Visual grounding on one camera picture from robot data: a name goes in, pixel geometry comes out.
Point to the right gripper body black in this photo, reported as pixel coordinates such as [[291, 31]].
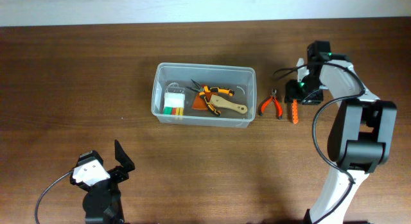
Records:
[[307, 91]]

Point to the orange perforated strip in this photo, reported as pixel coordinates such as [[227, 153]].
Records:
[[295, 118]]

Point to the clear box of coloured bits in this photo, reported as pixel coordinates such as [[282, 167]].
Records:
[[174, 100]]

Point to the clear plastic container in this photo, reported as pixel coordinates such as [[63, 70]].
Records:
[[242, 80]]

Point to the orange scraper wooden handle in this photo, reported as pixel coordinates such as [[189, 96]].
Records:
[[217, 102]]

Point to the orange black long-nose pliers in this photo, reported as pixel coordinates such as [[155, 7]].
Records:
[[203, 89]]

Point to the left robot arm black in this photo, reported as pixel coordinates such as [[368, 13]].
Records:
[[102, 202]]

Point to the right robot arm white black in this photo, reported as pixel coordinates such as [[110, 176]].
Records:
[[361, 136]]

